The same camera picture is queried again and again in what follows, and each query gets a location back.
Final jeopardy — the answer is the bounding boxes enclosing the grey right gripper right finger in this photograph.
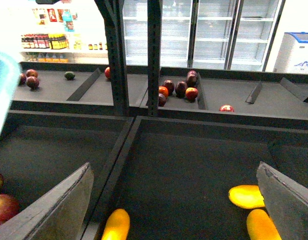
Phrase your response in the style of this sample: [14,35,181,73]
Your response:
[256,162,308,240]

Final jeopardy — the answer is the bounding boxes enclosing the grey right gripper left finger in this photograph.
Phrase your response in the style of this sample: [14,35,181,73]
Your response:
[0,162,94,240]

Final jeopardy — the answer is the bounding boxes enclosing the light blue plastic basket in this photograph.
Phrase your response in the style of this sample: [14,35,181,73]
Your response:
[0,51,22,135]

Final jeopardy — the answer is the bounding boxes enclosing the yellow mango lower right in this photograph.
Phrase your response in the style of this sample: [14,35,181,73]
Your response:
[246,209,281,240]

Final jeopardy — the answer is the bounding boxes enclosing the yellow mango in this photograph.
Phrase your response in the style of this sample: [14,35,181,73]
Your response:
[246,209,281,240]
[101,208,130,240]
[228,185,265,209]

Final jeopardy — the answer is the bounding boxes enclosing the yellow mango upper right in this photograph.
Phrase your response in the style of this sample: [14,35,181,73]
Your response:
[228,185,265,209]

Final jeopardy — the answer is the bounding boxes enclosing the yellow mango lower left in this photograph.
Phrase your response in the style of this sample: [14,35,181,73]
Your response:
[101,208,130,240]

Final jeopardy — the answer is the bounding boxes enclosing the green avocado on shelf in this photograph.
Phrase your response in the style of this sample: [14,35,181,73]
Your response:
[64,71,76,81]

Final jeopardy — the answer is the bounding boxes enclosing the red apple near left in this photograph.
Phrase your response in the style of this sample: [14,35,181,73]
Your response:
[0,194,20,221]

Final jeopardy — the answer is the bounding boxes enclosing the red apple lone right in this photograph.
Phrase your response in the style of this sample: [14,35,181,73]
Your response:
[219,104,234,113]

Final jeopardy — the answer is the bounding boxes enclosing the white chest freezer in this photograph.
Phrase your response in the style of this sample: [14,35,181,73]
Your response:
[273,32,308,75]

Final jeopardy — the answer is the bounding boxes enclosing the orange red apple centre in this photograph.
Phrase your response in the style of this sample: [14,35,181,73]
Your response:
[185,87,198,102]

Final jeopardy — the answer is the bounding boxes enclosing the dark red apple centre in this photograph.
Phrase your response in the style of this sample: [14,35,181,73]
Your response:
[175,81,188,98]

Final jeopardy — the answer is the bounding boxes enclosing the glass door refrigerator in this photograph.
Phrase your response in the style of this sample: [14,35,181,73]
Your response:
[122,0,286,73]

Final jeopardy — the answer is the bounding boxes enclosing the black shelf upright posts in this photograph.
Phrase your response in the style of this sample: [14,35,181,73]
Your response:
[95,0,163,117]

